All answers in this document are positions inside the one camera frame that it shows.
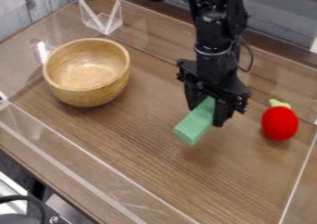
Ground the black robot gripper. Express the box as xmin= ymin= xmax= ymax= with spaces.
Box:
xmin=177 ymin=45 xmax=251 ymax=127

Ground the black metal bracket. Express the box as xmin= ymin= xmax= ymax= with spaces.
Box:
xmin=26 ymin=193 xmax=72 ymax=224

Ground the green rectangular block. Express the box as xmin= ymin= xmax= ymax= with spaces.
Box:
xmin=174 ymin=97 xmax=216 ymax=145

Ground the clear acrylic corner bracket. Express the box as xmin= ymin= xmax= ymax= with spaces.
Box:
xmin=78 ymin=0 xmax=124 ymax=35

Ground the black cable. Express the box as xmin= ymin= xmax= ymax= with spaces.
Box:
xmin=0 ymin=194 xmax=47 ymax=224

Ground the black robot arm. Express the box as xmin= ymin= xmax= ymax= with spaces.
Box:
xmin=150 ymin=0 xmax=251 ymax=127

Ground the clear acrylic tray wall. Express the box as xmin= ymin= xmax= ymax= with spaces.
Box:
xmin=0 ymin=4 xmax=317 ymax=224

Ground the wooden bowl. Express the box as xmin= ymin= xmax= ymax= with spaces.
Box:
xmin=42 ymin=38 xmax=130 ymax=107

